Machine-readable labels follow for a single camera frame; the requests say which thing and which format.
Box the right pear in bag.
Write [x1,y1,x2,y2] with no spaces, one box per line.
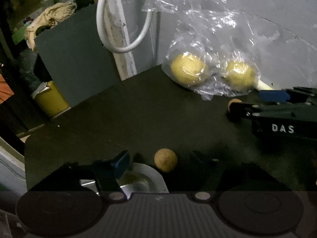
[225,61,257,91]

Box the left pear in bag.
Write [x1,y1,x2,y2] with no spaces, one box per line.
[170,52,207,86]

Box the silver metal tray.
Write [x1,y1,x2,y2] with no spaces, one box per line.
[79,162,169,199]

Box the dark grey box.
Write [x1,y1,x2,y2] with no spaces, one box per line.
[35,4,121,107]

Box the white cable loop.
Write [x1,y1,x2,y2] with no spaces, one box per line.
[95,0,154,54]

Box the pear in bag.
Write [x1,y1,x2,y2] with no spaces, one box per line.
[170,52,207,86]
[225,61,257,91]

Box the small brown round fruit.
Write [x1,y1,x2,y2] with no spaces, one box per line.
[227,98,242,112]

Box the clear plastic bag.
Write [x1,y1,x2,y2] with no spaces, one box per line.
[143,0,260,100]

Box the crumpled beige cloth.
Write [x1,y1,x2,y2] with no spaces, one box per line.
[24,1,77,51]

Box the yellow plastic container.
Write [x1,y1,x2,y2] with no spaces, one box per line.
[32,81,69,117]

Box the small brown kiwi fruit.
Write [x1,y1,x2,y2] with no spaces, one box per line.
[154,148,178,173]

